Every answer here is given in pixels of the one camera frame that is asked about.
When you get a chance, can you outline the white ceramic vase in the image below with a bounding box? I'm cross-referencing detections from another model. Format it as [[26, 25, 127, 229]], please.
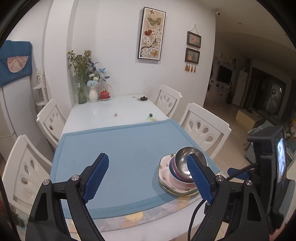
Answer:
[[89, 86, 98, 103]]

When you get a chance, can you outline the round sunflower ceramic plate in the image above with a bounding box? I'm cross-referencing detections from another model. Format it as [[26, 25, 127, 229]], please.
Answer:
[[162, 186, 199, 196]]

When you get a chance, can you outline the tall butterfly wall picture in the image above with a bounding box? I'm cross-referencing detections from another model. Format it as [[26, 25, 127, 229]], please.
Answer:
[[137, 7, 166, 61]]

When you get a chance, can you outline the light blue table mat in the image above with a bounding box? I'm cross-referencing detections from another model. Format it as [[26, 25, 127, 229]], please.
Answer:
[[49, 119, 220, 219]]

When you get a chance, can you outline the wall television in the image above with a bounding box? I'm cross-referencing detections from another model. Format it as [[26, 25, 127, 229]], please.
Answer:
[[217, 65, 233, 85]]

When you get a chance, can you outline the small framed picture pair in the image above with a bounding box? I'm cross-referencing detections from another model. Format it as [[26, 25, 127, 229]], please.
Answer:
[[185, 24, 202, 73]]

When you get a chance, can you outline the blue cloth fridge cover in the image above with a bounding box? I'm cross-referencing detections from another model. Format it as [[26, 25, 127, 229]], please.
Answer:
[[0, 40, 32, 87]]

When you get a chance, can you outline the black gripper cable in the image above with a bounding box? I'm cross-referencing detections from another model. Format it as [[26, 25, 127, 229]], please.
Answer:
[[187, 163, 258, 241]]

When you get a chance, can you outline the white chair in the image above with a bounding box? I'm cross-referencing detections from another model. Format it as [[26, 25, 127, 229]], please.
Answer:
[[37, 99, 66, 149], [3, 135, 52, 214], [154, 84, 183, 118], [179, 103, 231, 159]]

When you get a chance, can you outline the small octagonal forest plate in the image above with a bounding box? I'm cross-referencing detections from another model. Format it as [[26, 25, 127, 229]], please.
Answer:
[[158, 154, 199, 196]]

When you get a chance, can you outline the large octagonal forest plate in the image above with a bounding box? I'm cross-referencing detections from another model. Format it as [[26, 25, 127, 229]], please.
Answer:
[[159, 179, 196, 193]]

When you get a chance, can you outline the blue steel bowl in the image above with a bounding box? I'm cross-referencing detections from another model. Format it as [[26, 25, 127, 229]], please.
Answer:
[[169, 161, 194, 183]]

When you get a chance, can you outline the green glass vase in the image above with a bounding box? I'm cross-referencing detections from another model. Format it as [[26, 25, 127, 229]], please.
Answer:
[[77, 80, 87, 104]]

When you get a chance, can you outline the white chair far left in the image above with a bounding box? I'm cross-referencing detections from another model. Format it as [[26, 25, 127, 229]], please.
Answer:
[[37, 99, 66, 149]]

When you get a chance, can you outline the white refrigerator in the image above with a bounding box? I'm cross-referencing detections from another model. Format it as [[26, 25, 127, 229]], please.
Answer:
[[1, 76, 47, 160]]

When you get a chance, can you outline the white chair near left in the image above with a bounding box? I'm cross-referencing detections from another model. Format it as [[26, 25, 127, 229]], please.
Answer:
[[3, 135, 52, 214]]

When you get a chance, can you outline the magenta steel bowl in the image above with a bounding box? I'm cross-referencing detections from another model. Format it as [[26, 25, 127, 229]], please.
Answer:
[[173, 146, 208, 180]]

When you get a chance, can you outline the small black lid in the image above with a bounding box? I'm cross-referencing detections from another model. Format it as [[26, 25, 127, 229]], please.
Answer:
[[140, 96, 148, 101]]

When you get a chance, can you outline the pink ceramic bowl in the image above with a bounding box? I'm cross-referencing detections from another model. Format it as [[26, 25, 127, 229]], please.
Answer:
[[159, 168, 197, 192]]

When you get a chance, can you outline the white chair far right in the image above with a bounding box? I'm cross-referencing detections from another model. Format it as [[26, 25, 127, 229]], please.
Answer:
[[154, 84, 183, 118]]

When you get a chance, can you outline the white chair near right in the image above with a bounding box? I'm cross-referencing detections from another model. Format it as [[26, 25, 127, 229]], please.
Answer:
[[179, 103, 231, 159]]

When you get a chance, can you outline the red lidded teacup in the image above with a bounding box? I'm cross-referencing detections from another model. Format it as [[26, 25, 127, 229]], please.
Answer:
[[99, 89, 110, 100]]

